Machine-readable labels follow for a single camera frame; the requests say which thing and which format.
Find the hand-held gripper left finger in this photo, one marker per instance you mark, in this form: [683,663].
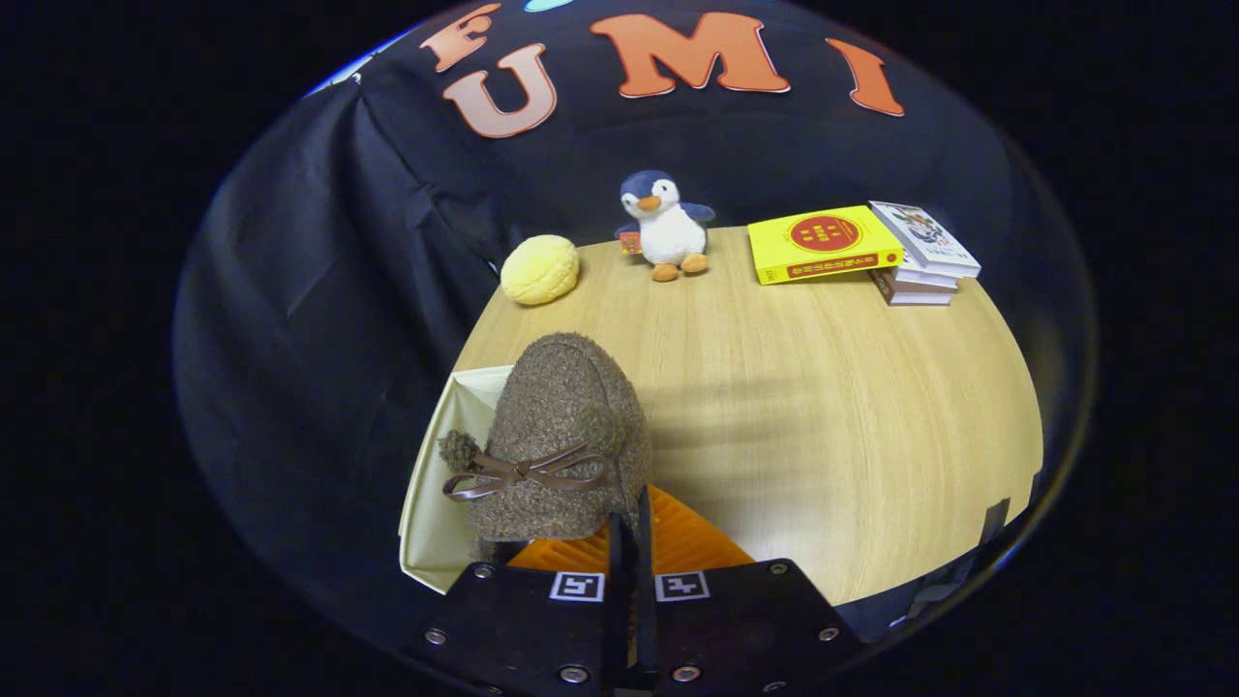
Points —
[618,620]

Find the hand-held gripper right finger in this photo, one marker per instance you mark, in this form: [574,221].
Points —
[643,600]

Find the cream fabric storage box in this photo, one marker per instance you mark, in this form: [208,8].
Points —
[431,523]

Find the brown fuzzy shoe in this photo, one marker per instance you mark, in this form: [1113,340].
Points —
[561,397]

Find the yellow round bread plush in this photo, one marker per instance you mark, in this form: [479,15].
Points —
[540,271]

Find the plush penguin toy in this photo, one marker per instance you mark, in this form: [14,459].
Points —
[670,232]

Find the yellow book red circle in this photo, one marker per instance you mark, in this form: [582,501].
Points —
[823,247]

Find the brown-edged book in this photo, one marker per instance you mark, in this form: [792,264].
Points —
[915,295]

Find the plain white book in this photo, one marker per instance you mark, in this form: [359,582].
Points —
[929,280]

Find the white illustrated cover book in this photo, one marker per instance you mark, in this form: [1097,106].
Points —
[929,237]

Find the black backdrop cloth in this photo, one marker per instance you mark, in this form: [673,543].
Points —
[339,242]

